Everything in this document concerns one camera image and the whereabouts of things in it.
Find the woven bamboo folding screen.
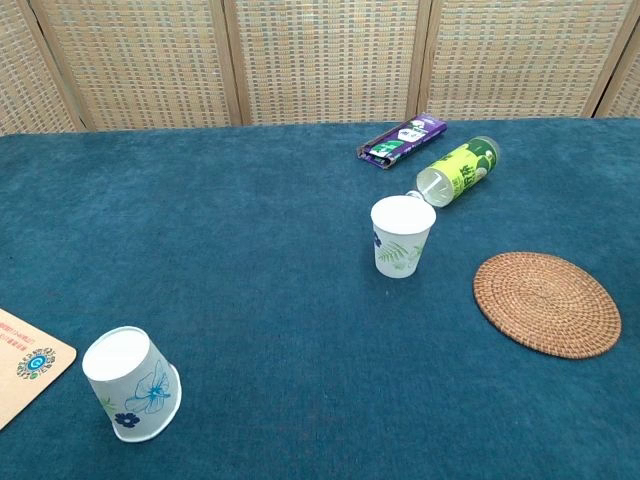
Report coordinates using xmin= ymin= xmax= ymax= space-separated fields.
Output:
xmin=0 ymin=0 xmax=640 ymax=136

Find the white paper cup fern print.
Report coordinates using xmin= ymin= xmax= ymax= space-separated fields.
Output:
xmin=370 ymin=195 xmax=438 ymax=279

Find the blue felt table cloth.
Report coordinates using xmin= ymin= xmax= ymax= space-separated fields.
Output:
xmin=0 ymin=117 xmax=640 ymax=480

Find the purple snack packet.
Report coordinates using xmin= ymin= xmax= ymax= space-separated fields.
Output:
xmin=356 ymin=111 xmax=449 ymax=174

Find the green label plastic bottle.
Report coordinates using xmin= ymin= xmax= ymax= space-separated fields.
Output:
xmin=405 ymin=135 xmax=501 ymax=209

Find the white paper cup blue flower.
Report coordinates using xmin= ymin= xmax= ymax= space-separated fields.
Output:
xmin=81 ymin=325 xmax=182 ymax=444

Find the cartoon girl mouse pad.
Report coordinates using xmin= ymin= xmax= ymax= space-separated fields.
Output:
xmin=0 ymin=307 xmax=78 ymax=431

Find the round woven rattan coaster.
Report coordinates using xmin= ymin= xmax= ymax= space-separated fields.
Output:
xmin=472 ymin=251 xmax=623 ymax=360

